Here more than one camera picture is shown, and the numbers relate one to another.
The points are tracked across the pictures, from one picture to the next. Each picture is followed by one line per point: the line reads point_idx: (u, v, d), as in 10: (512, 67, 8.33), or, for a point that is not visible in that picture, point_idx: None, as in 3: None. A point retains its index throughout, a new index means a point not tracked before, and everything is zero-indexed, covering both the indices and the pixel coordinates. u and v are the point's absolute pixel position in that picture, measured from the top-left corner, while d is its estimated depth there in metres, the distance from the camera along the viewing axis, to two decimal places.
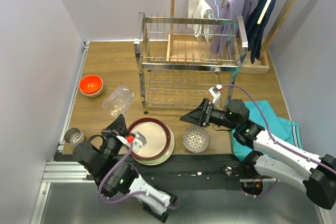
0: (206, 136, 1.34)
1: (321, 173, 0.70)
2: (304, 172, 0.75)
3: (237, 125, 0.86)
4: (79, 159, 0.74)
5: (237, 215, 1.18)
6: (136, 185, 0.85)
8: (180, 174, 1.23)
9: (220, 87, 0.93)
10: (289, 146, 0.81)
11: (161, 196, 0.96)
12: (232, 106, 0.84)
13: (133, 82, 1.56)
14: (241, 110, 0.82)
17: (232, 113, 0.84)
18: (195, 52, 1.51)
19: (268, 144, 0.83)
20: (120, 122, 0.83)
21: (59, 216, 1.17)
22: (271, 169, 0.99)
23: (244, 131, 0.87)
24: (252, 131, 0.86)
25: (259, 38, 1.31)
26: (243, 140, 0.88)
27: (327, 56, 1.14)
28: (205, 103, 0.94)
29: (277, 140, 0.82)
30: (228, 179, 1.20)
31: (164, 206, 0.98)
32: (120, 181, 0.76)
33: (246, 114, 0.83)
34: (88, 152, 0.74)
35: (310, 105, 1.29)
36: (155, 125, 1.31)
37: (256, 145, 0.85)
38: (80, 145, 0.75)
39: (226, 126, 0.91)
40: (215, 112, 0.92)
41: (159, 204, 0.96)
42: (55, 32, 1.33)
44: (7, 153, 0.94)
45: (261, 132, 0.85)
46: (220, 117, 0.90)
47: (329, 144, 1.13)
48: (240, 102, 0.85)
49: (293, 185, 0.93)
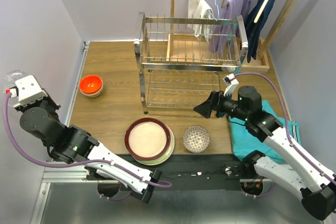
0: (205, 135, 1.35)
1: (329, 190, 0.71)
2: (312, 183, 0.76)
3: (249, 113, 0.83)
4: (31, 128, 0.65)
5: (237, 215, 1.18)
6: (97, 154, 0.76)
8: (180, 174, 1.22)
9: (232, 78, 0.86)
10: (305, 153, 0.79)
11: (138, 170, 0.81)
12: (242, 91, 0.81)
13: (133, 82, 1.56)
14: (252, 96, 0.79)
17: (241, 97, 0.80)
18: (195, 52, 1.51)
19: (283, 144, 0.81)
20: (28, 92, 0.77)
21: (60, 216, 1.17)
22: (269, 170, 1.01)
23: (259, 121, 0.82)
24: (268, 123, 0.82)
25: (255, 38, 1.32)
26: (255, 130, 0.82)
27: (327, 55, 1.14)
28: (214, 95, 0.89)
29: (294, 144, 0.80)
30: (229, 179, 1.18)
31: (142, 180, 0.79)
32: (74, 149, 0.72)
33: (257, 100, 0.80)
34: (44, 121, 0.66)
35: (310, 105, 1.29)
36: (155, 125, 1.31)
37: (270, 140, 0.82)
38: (30, 112, 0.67)
39: (238, 116, 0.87)
40: (227, 102, 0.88)
41: (136, 179, 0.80)
42: (55, 32, 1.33)
44: (7, 154, 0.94)
45: (278, 129, 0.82)
46: (231, 109, 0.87)
47: (329, 144, 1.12)
48: (251, 88, 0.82)
49: (287, 189, 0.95)
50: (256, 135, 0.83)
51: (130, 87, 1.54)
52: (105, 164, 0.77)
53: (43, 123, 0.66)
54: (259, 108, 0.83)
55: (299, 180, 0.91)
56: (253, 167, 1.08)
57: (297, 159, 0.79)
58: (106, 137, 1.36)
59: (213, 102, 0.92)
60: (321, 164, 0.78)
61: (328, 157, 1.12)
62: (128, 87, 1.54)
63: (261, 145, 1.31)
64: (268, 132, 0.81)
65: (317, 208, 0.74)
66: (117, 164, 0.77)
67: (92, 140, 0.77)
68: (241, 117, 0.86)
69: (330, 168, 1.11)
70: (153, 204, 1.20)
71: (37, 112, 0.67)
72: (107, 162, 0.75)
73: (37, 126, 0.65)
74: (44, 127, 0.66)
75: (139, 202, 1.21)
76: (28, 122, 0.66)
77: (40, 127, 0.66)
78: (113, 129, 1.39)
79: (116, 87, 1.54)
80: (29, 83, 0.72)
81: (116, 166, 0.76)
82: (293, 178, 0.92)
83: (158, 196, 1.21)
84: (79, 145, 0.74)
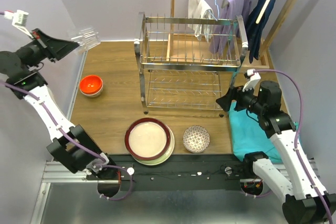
0: (205, 135, 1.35)
1: (313, 203, 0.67)
2: (298, 190, 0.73)
3: (264, 105, 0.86)
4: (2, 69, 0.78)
5: (237, 215, 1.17)
6: (38, 92, 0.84)
8: (180, 174, 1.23)
9: (249, 74, 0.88)
10: (305, 162, 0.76)
11: (61, 119, 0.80)
12: (264, 84, 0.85)
13: (133, 82, 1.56)
14: (271, 89, 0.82)
17: (261, 88, 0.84)
18: (195, 52, 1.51)
19: (287, 146, 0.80)
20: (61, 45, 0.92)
21: (59, 216, 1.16)
22: (265, 171, 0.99)
23: (273, 118, 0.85)
24: (282, 121, 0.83)
25: (257, 38, 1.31)
26: (265, 125, 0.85)
27: (327, 55, 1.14)
28: (232, 91, 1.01)
29: (298, 150, 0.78)
30: (228, 179, 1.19)
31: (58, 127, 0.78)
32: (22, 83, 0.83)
33: (275, 95, 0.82)
34: (14, 67, 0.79)
35: (310, 105, 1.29)
36: (155, 125, 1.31)
37: (275, 138, 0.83)
38: (6, 55, 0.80)
39: (254, 110, 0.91)
40: (247, 96, 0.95)
41: (53, 125, 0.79)
42: (55, 32, 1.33)
44: (6, 154, 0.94)
45: (287, 131, 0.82)
46: (250, 103, 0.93)
47: (329, 144, 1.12)
48: (274, 83, 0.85)
49: (276, 194, 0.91)
50: (265, 129, 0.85)
51: (130, 87, 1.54)
52: (35, 100, 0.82)
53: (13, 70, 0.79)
54: (276, 105, 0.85)
55: (289, 187, 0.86)
56: (252, 165, 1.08)
57: (294, 163, 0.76)
58: (106, 136, 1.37)
59: (232, 96, 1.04)
60: (316, 178, 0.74)
61: (329, 158, 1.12)
62: (128, 87, 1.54)
63: (261, 146, 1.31)
64: (275, 130, 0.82)
65: (295, 214, 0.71)
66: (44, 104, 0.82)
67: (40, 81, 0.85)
68: (257, 110, 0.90)
69: (331, 168, 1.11)
70: (153, 204, 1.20)
71: (11, 58, 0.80)
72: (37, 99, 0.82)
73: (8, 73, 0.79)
74: (13, 72, 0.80)
75: (139, 202, 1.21)
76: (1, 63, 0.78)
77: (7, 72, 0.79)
78: (113, 129, 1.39)
79: (116, 87, 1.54)
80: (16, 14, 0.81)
81: (43, 104, 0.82)
82: (284, 183, 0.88)
83: (158, 196, 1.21)
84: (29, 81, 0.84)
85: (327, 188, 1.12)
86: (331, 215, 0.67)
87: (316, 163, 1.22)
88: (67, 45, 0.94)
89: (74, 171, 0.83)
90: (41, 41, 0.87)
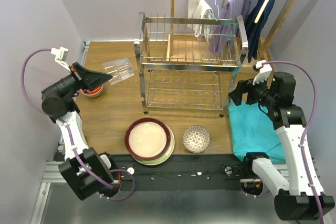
0: (205, 135, 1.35)
1: (306, 201, 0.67)
2: (294, 186, 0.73)
3: (277, 96, 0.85)
4: (47, 109, 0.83)
5: (237, 215, 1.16)
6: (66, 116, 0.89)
8: (180, 174, 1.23)
9: (258, 66, 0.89)
10: (308, 160, 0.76)
11: (79, 141, 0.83)
12: (277, 74, 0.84)
13: (133, 82, 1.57)
14: (285, 78, 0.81)
17: (275, 77, 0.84)
18: (195, 52, 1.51)
19: (292, 141, 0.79)
20: (96, 76, 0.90)
21: (59, 216, 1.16)
22: (264, 169, 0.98)
23: (284, 109, 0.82)
24: (292, 114, 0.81)
25: (256, 38, 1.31)
26: (275, 115, 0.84)
27: (328, 55, 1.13)
28: (241, 85, 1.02)
29: (304, 147, 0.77)
30: (229, 179, 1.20)
31: (73, 148, 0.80)
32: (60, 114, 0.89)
33: (289, 85, 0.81)
34: (59, 110, 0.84)
35: (309, 105, 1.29)
36: (155, 125, 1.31)
37: (282, 131, 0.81)
38: (53, 99, 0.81)
39: (265, 103, 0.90)
40: (259, 89, 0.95)
41: (69, 146, 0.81)
42: (55, 32, 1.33)
44: (6, 154, 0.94)
45: (294, 126, 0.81)
46: (261, 94, 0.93)
47: (330, 144, 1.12)
48: (289, 75, 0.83)
49: (271, 191, 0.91)
50: (274, 119, 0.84)
51: (130, 87, 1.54)
52: (62, 123, 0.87)
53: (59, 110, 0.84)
54: (289, 97, 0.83)
55: (284, 183, 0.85)
56: (252, 163, 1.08)
57: (297, 160, 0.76)
58: (106, 136, 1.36)
59: (243, 91, 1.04)
60: (316, 178, 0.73)
61: (329, 158, 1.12)
62: (128, 87, 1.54)
63: (262, 145, 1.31)
64: (284, 123, 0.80)
65: (286, 208, 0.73)
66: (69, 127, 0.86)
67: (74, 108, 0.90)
68: (268, 103, 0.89)
69: (331, 168, 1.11)
70: (153, 204, 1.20)
71: (58, 103, 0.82)
72: (64, 123, 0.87)
73: (53, 114, 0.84)
74: (57, 114, 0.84)
75: (139, 202, 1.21)
76: (49, 107, 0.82)
77: (53, 112, 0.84)
78: (113, 129, 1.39)
79: (116, 87, 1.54)
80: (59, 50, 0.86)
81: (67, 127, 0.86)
82: (280, 180, 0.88)
83: (158, 196, 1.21)
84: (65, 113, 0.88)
85: (327, 188, 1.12)
86: (322, 215, 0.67)
87: (316, 163, 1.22)
88: (101, 77, 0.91)
89: (82, 197, 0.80)
90: (77, 74, 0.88)
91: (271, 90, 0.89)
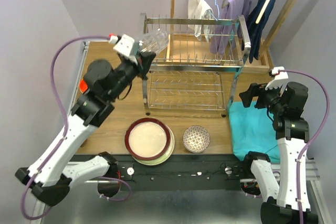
0: (206, 135, 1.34)
1: (290, 215, 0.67)
2: (281, 198, 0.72)
3: (287, 107, 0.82)
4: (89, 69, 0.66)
5: (237, 216, 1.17)
6: (74, 124, 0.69)
8: (180, 174, 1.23)
9: (274, 72, 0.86)
10: (302, 177, 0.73)
11: (49, 167, 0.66)
12: (292, 85, 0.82)
13: (133, 82, 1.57)
14: (298, 92, 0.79)
17: (287, 87, 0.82)
18: (197, 52, 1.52)
19: (290, 154, 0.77)
20: (146, 59, 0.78)
21: (59, 217, 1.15)
22: (260, 172, 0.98)
23: (290, 121, 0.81)
24: (297, 127, 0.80)
25: (257, 38, 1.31)
26: (280, 126, 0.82)
27: (328, 55, 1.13)
28: (253, 88, 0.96)
29: (301, 162, 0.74)
30: (228, 179, 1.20)
31: (37, 170, 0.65)
32: (83, 103, 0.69)
33: (300, 98, 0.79)
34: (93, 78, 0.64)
35: (311, 105, 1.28)
36: (155, 125, 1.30)
37: (282, 142, 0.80)
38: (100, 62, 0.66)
39: (273, 110, 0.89)
40: (269, 95, 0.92)
41: (38, 163, 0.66)
42: (55, 32, 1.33)
44: (7, 154, 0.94)
45: (296, 140, 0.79)
46: (271, 101, 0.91)
47: (330, 145, 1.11)
48: (304, 87, 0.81)
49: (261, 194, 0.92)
50: (277, 129, 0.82)
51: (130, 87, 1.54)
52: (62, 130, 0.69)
53: (92, 84, 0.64)
54: (298, 110, 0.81)
55: (275, 191, 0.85)
56: (252, 163, 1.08)
57: (290, 173, 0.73)
58: (107, 137, 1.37)
59: (253, 93, 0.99)
60: (305, 194, 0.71)
61: (329, 158, 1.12)
62: None
63: (262, 145, 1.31)
64: (286, 135, 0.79)
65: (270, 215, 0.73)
66: (60, 142, 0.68)
67: (90, 118, 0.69)
68: (275, 110, 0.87)
69: (332, 169, 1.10)
70: (153, 204, 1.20)
71: (103, 71, 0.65)
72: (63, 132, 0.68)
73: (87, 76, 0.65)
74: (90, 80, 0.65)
75: (140, 202, 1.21)
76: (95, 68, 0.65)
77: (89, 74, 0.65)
78: (113, 129, 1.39)
79: None
80: (125, 44, 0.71)
81: (59, 144, 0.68)
82: (271, 186, 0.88)
83: (159, 196, 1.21)
84: (86, 108, 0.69)
85: (327, 188, 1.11)
86: None
87: (316, 163, 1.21)
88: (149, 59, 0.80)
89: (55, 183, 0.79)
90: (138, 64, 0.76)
91: (281, 99, 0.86)
